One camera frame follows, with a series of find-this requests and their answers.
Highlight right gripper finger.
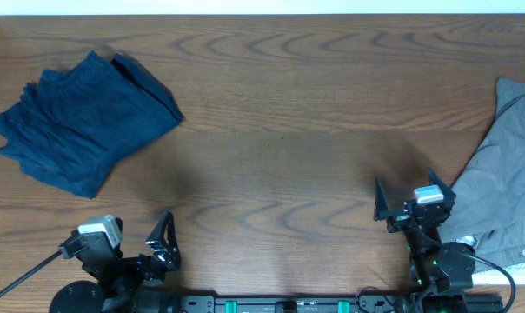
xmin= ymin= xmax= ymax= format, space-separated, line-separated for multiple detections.
xmin=373 ymin=179 xmax=396 ymax=221
xmin=429 ymin=168 xmax=456 ymax=201

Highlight navy blue shorts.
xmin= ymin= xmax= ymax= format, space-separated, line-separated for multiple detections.
xmin=0 ymin=51 xmax=183 ymax=199
xmin=0 ymin=69 xmax=113 ymax=199

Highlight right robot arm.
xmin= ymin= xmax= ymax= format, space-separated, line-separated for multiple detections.
xmin=373 ymin=170 xmax=475 ymax=312

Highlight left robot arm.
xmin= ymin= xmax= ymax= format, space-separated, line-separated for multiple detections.
xmin=49 ymin=211 xmax=182 ymax=313

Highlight grey shorts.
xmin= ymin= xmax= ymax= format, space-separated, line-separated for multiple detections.
xmin=439 ymin=78 xmax=525 ymax=285

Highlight folded navy blue shorts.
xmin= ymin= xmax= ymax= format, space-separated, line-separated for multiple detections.
xmin=0 ymin=69 xmax=113 ymax=199

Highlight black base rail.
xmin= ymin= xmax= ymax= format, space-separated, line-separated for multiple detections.
xmin=179 ymin=292 xmax=504 ymax=313

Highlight right black cable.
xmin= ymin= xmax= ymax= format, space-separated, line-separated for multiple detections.
xmin=412 ymin=225 xmax=517 ymax=313

